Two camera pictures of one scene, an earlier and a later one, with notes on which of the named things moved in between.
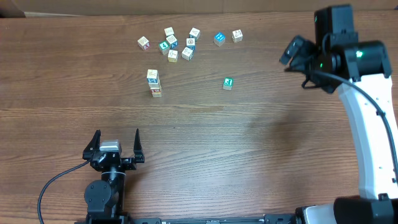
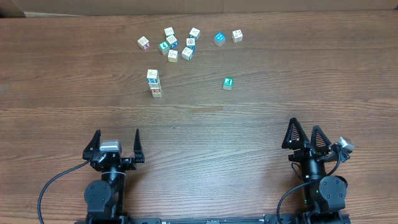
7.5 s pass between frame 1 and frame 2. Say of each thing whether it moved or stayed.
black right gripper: moved
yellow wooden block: stayed
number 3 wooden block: stayed
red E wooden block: stayed
